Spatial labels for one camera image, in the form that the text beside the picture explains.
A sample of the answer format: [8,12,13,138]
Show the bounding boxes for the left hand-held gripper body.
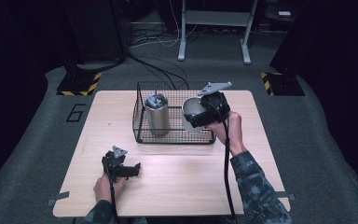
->
[103,145,129,184]

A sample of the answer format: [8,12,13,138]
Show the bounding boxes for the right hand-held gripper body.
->
[189,81,233,129]

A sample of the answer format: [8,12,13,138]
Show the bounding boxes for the steel cup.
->
[181,97,207,134]

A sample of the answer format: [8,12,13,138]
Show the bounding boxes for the black wire basket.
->
[131,80,217,145]

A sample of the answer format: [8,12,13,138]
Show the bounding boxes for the person's left hand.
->
[93,174,126,203]

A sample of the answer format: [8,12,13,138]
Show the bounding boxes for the person's right hand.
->
[205,111,247,157]

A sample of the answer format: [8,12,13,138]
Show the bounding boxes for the steel tumbler with lid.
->
[145,92,171,137]

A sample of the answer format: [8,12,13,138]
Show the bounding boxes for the black tape floor marking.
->
[65,103,87,123]

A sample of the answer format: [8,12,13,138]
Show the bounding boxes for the grey tape strip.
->
[274,191,296,201]
[47,190,71,207]

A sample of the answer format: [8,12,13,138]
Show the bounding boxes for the black stand with striped base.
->
[56,0,103,97]
[259,46,306,97]

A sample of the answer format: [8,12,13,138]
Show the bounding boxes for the white metal stand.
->
[177,0,259,65]

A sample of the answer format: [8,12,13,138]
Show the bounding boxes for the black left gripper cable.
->
[108,180,120,224]

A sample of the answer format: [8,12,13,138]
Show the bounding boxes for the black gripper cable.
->
[108,180,120,224]
[222,119,238,224]

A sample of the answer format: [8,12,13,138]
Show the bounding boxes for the black floor cables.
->
[126,50,190,91]

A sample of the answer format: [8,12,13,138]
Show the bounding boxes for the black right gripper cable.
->
[222,119,238,224]

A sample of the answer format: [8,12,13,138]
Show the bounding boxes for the white floor cables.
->
[130,0,200,49]

